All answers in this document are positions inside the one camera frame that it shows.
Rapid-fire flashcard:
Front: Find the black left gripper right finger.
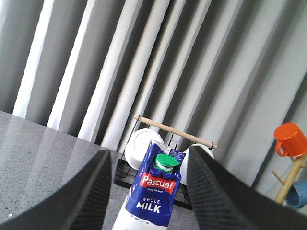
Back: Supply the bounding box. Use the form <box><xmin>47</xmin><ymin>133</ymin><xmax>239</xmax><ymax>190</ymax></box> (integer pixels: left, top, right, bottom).
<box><xmin>187</xmin><ymin>146</ymin><xmax>307</xmax><ymax>230</ymax></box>

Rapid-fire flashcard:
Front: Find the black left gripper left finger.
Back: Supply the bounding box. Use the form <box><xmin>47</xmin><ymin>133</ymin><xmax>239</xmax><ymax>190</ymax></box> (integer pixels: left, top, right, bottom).
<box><xmin>0</xmin><ymin>150</ymin><xmax>112</xmax><ymax>230</ymax></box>

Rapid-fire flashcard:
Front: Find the blue white milk carton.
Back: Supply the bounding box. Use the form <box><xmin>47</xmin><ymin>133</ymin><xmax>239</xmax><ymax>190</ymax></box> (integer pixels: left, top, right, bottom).
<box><xmin>112</xmin><ymin>140</ymin><xmax>185</xmax><ymax>230</ymax></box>

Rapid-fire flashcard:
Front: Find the white ribbed mug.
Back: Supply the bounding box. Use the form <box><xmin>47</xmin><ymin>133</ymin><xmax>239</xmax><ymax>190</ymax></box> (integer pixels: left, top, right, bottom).
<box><xmin>180</xmin><ymin>143</ymin><xmax>214</xmax><ymax>185</ymax></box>

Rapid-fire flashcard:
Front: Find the blue mug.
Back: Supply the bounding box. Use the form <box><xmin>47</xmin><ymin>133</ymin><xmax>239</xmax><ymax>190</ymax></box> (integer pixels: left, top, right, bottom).
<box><xmin>285</xmin><ymin>181</ymin><xmax>307</xmax><ymax>209</ymax></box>

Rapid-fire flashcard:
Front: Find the white smiley mug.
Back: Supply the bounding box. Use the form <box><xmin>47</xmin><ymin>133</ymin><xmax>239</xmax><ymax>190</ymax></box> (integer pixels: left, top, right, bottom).
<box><xmin>124</xmin><ymin>128</ymin><xmax>163</xmax><ymax>170</ymax></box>

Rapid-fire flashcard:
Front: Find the wooden mug tree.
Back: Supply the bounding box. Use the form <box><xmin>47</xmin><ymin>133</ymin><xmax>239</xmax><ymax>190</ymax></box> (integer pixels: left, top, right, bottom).
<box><xmin>272</xmin><ymin>154</ymin><xmax>307</xmax><ymax>204</ymax></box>

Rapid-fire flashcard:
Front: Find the orange mug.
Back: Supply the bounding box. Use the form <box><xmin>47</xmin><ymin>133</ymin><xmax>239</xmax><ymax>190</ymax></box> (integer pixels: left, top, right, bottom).
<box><xmin>274</xmin><ymin>123</ymin><xmax>307</xmax><ymax>157</ymax></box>

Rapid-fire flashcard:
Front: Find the grey white curtain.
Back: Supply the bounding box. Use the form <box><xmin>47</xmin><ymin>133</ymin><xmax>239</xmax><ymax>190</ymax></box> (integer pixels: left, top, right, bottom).
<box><xmin>0</xmin><ymin>0</ymin><xmax>307</xmax><ymax>198</ymax></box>

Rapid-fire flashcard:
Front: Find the black wire mug rack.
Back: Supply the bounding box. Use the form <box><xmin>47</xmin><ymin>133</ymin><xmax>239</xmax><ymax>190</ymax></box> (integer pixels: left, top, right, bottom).
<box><xmin>114</xmin><ymin>114</ymin><xmax>218</xmax><ymax>211</ymax></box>

